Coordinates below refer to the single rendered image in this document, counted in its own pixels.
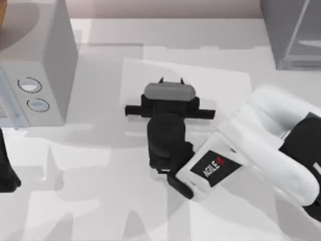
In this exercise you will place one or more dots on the small microwave knob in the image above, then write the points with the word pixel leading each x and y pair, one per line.
pixel 38 105

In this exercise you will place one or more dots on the pale microwave oven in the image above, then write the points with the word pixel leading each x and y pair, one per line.
pixel 54 57

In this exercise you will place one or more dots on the grey cabinet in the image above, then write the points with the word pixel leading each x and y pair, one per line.
pixel 291 37

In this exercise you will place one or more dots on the pale grey rounded box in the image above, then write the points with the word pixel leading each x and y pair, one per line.
pixel 169 91

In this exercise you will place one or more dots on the large microwave knob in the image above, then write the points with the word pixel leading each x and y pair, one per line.
pixel 29 85

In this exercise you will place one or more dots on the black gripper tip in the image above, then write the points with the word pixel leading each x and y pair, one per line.
pixel 6 165

